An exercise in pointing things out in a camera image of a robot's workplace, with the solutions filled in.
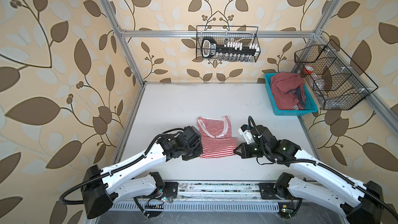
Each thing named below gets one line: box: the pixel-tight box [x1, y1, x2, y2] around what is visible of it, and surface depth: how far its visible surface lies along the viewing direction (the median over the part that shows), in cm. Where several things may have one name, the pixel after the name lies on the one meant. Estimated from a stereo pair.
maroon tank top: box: [270, 72, 306, 111], surface depth 108 cm
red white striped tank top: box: [196, 115, 238, 159], surface depth 95 cm
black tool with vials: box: [200, 37, 261, 62], surface depth 86 cm
